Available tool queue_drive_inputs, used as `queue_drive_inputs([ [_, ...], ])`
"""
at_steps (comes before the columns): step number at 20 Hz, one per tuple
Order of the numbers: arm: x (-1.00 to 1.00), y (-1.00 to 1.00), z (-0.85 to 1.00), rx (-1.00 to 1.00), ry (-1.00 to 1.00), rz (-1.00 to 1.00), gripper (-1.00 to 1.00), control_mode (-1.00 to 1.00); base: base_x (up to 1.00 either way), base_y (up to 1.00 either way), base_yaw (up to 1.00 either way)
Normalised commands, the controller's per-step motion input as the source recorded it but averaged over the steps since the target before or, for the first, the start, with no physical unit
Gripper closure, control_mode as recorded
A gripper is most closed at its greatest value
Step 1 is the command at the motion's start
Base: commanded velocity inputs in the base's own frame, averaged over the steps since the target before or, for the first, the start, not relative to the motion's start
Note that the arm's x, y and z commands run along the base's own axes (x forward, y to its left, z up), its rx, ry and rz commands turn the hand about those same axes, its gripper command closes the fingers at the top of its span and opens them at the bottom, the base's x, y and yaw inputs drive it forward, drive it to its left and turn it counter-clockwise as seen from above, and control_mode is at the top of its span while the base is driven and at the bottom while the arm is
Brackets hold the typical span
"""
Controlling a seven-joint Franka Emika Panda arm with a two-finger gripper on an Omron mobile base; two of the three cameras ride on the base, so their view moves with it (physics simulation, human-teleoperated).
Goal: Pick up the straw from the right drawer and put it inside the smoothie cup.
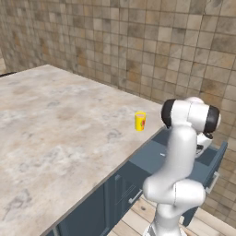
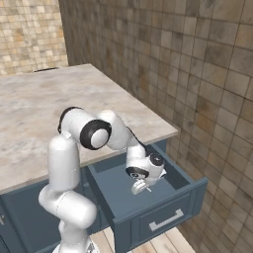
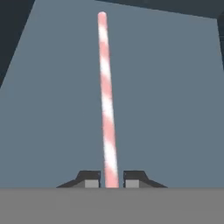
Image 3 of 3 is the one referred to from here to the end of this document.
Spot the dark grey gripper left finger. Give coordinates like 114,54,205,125
55,170,102,189

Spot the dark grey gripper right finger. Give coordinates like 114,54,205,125
122,170,168,189

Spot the grey-blue drawer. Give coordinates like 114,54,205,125
0,0,224,189

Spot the pink and white striped straw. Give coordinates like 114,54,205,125
97,11,120,189

